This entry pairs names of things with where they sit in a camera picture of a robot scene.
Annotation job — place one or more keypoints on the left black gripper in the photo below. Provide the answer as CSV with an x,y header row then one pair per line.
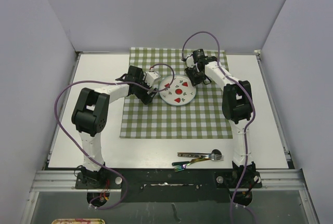
x,y
145,97

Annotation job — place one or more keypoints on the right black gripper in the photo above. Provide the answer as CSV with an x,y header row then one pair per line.
x,y
195,81

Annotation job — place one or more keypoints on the white plate with strawberries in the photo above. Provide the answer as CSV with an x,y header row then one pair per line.
x,y
179,93

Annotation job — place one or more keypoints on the green white checkered tablecloth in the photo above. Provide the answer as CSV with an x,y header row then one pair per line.
x,y
182,112

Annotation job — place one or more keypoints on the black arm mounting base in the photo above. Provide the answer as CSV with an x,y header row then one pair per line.
x,y
168,186

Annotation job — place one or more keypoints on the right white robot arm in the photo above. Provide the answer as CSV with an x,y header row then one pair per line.
x,y
237,103

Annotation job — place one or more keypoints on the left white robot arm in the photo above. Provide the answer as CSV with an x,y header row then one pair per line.
x,y
91,111

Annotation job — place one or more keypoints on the silver fork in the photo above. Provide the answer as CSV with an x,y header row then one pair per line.
x,y
214,155

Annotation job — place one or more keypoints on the iridescent rainbow fork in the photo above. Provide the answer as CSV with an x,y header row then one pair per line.
x,y
180,166

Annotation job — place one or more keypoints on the yellow rimmed tray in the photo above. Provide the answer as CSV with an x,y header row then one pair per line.
x,y
79,221

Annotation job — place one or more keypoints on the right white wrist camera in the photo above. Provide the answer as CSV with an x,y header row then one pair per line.
x,y
189,62

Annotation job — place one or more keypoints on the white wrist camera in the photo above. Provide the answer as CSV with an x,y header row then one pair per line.
x,y
151,78
189,62

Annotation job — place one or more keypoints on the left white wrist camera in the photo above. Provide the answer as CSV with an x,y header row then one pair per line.
x,y
151,78

